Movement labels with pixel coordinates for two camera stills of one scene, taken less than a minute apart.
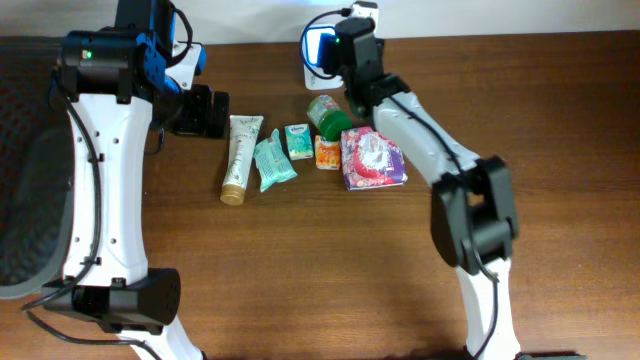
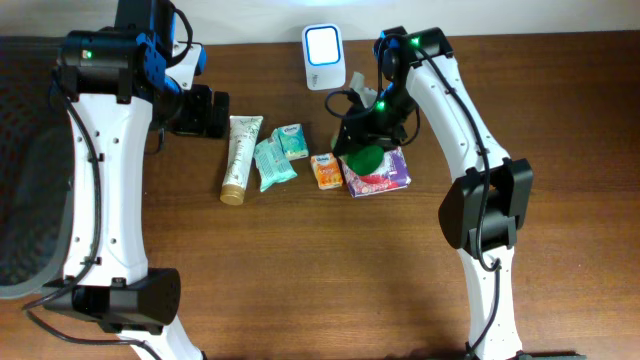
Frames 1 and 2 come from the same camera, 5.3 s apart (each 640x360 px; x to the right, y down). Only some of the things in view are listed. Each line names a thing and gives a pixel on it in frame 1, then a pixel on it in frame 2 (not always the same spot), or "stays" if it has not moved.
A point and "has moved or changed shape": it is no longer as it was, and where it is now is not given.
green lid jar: [327, 117] → [365, 160]
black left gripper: [200, 122] stays
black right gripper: [330, 51] → [368, 127]
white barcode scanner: [320, 51] stays
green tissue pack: [299, 141] has moved or changed shape
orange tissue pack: [328, 153] → [326, 170]
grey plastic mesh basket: [37, 168] stays
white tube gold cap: [243, 131] stays
